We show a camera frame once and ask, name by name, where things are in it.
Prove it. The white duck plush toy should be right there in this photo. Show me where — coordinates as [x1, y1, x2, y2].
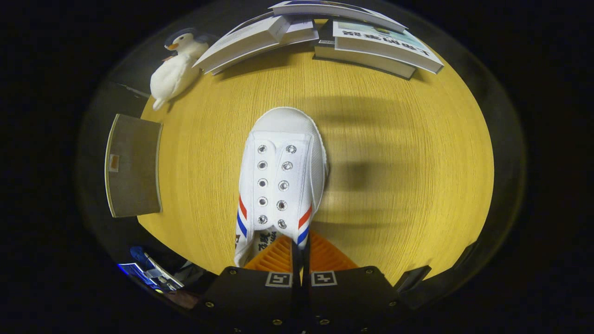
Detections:
[149, 50, 201, 111]

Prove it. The beige fabric storage box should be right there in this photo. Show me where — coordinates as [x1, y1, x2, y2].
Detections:
[104, 113, 164, 218]

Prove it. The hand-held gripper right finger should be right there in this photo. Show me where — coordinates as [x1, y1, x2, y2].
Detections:
[303, 232, 401, 334]

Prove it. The white striped canvas shoe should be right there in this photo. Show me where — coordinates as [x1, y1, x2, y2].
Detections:
[233, 107, 329, 268]

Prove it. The white book with portrait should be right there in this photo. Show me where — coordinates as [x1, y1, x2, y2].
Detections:
[192, 14, 321, 76]

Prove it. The blue cover book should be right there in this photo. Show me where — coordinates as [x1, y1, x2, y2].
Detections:
[268, 0, 409, 33]

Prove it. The green and white book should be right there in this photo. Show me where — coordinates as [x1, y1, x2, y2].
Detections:
[332, 19, 445, 75]

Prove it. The blue cloth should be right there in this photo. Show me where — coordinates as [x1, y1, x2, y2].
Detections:
[130, 246, 150, 266]

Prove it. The blue grey penguin plush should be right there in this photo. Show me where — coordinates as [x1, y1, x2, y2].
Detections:
[163, 27, 219, 61]

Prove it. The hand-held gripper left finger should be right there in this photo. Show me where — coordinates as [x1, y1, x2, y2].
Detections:
[194, 233, 304, 334]

